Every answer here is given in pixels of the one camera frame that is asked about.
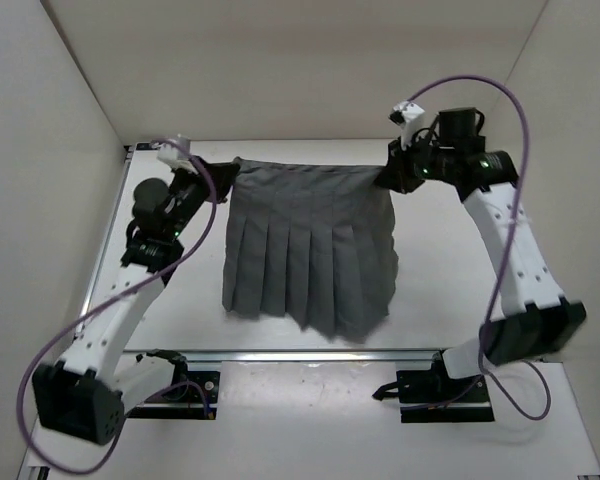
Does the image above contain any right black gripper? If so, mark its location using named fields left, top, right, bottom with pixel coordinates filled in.
left=377, top=133, right=453, bottom=196

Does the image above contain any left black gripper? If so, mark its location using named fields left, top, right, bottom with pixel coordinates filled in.
left=170, top=148, right=242, bottom=229

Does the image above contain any grey pleated skirt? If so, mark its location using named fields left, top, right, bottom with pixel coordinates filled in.
left=222, top=158, right=399, bottom=343

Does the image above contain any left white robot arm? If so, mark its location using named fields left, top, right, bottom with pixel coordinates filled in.
left=32, top=162, right=239, bottom=445

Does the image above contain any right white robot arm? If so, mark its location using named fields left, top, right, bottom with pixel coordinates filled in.
left=375, top=101, right=586, bottom=401

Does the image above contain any left blue corner sticker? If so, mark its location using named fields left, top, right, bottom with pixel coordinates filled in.
left=134, top=142, right=161, bottom=151

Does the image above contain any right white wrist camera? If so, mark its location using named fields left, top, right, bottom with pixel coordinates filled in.
left=389, top=100, right=425, bottom=150

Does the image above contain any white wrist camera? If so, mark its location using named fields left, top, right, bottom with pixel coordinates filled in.
left=389, top=100, right=425, bottom=150
left=157, top=135, right=195, bottom=172

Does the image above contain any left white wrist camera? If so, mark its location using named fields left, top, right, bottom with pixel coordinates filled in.
left=157, top=135, right=195, bottom=172

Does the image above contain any aluminium front table rail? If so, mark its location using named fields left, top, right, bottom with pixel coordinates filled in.
left=72, top=347, right=501, bottom=364

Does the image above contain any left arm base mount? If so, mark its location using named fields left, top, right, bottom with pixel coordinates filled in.
left=127, top=350, right=221, bottom=421

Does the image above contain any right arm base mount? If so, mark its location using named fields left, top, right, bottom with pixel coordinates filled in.
left=372, top=368, right=495, bottom=424

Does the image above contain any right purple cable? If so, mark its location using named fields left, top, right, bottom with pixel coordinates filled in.
left=404, top=74, right=552, bottom=419

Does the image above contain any purple cable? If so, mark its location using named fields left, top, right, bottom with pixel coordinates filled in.
left=15, top=137, right=220, bottom=476
left=404, top=74, right=552, bottom=419

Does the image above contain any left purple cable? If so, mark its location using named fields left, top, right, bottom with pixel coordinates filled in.
left=15, top=137, right=220, bottom=476

